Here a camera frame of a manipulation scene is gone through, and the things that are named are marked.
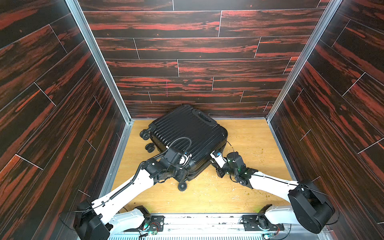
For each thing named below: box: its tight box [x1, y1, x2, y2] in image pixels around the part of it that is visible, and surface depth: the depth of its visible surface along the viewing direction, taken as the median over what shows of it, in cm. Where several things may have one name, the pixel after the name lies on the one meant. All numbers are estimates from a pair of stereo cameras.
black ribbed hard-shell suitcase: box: [140, 104, 228, 192], surface depth 86 cm
